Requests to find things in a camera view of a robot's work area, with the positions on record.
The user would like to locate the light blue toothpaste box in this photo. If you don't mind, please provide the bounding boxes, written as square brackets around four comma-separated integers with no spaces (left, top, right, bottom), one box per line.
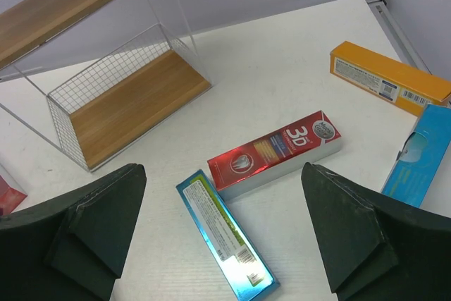
[381,104,450,207]

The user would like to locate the red toothpaste box centre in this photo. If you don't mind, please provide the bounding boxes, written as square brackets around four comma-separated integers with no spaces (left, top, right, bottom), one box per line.
[0,166,27,216]

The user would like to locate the orange toothpaste box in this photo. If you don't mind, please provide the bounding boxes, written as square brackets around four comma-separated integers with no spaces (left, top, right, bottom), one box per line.
[330,41,450,116]

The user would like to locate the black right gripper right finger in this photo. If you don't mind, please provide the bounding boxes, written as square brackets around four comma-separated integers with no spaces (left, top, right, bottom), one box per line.
[301,163,450,300]

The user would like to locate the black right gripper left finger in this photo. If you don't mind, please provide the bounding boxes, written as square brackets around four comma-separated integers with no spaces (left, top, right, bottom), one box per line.
[1,164,147,300]

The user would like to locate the aluminium frame rail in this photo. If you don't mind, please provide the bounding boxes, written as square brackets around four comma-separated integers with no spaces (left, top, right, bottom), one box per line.
[365,0,450,80]

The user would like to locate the white wire wooden shelf rack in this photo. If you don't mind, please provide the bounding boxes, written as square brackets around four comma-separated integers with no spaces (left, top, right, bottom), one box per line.
[1,0,211,172]

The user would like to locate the teal toothpaste box with label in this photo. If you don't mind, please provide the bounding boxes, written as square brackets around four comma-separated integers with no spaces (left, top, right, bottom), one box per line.
[176,169,280,300]

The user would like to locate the red toothpaste box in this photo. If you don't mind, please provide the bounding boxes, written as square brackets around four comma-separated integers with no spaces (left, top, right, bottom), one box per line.
[208,111,342,200]
[0,166,27,216]

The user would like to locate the red toothpaste box right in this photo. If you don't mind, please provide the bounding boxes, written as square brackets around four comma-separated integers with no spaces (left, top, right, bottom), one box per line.
[208,111,342,200]

